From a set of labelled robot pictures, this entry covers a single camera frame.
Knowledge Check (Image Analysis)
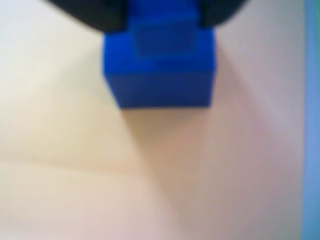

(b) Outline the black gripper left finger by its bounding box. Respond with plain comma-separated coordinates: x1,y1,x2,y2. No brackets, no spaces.
46,0,132,33

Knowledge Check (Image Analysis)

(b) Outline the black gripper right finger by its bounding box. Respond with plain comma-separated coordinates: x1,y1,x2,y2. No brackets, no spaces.
198,0,248,28

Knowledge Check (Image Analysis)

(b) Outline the tiny blue cube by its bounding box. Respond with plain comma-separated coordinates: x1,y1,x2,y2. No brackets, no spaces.
129,0,200,55

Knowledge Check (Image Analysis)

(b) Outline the small blue cube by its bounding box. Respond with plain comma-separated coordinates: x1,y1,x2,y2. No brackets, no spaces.
101,26,218,110

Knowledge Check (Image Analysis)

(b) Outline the large blue cube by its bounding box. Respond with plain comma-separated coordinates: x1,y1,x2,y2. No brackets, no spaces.
303,0,320,226

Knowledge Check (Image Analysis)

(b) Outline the orange paper square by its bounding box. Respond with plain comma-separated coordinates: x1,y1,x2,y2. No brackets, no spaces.
0,0,306,240

